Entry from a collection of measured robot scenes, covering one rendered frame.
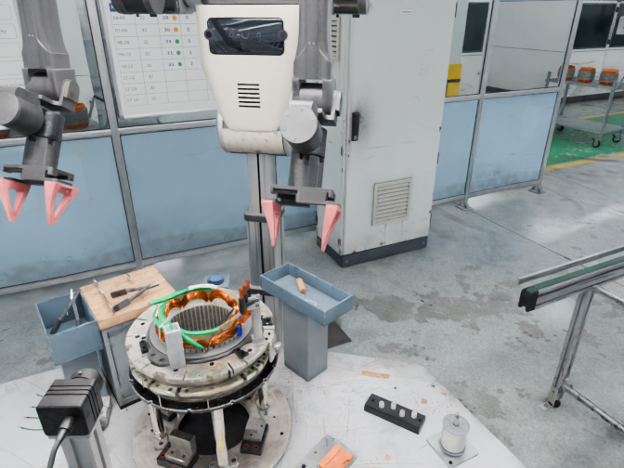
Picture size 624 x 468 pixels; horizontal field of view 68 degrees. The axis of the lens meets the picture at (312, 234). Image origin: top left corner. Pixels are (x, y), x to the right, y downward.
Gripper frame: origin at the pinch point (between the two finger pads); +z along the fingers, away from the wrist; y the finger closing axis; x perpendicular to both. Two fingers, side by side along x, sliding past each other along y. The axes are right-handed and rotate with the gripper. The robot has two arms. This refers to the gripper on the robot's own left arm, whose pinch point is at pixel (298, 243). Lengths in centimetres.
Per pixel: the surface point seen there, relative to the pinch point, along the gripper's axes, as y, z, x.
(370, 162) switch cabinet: -1, -71, 238
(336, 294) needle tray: 3, 10, 49
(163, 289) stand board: -42, 13, 40
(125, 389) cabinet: -49, 41, 40
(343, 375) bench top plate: 6, 34, 61
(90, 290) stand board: -61, 16, 37
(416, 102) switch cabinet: 27, -114, 236
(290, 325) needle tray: -10, 20, 52
